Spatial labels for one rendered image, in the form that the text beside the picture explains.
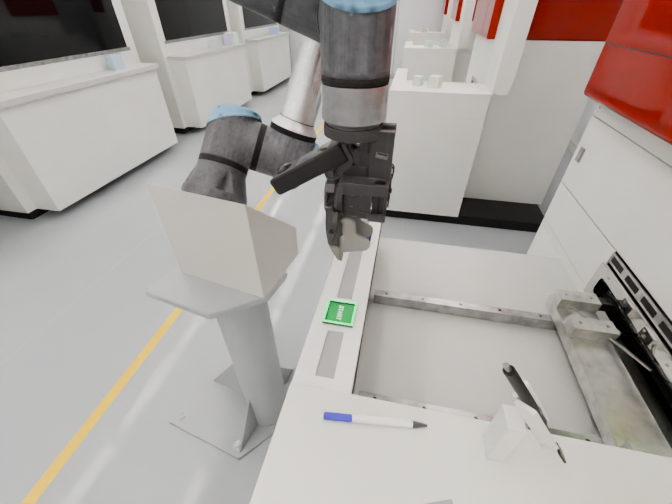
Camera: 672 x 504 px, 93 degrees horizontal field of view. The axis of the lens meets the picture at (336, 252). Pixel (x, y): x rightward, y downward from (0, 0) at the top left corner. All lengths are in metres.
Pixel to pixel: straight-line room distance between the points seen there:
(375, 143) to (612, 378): 0.62
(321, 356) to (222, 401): 1.13
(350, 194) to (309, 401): 0.30
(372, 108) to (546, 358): 0.66
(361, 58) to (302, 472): 0.47
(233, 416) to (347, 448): 1.15
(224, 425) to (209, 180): 1.11
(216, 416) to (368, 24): 1.52
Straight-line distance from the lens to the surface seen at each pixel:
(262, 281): 0.81
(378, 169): 0.41
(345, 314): 0.60
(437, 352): 0.76
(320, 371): 0.54
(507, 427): 0.44
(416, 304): 0.81
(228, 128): 0.81
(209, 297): 0.89
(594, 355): 0.82
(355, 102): 0.37
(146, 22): 4.85
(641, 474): 0.60
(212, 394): 1.68
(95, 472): 1.75
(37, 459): 1.90
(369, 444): 0.49
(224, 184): 0.78
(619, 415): 0.76
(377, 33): 0.36
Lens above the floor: 1.42
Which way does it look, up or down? 38 degrees down
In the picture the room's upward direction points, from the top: straight up
